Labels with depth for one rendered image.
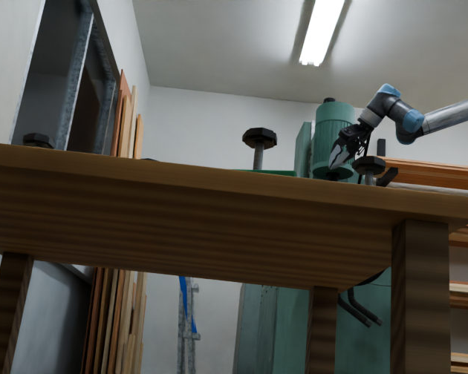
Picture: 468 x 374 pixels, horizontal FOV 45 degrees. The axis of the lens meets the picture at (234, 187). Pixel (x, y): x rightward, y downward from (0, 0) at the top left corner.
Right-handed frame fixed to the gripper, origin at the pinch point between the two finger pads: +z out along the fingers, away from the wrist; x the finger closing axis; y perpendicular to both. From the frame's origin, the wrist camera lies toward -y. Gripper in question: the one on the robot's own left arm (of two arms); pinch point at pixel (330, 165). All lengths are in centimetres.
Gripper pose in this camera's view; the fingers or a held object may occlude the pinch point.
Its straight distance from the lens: 212.6
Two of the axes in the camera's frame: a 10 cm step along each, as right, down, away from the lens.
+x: -6.5, -6.0, 4.7
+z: -5.7, 7.9, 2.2
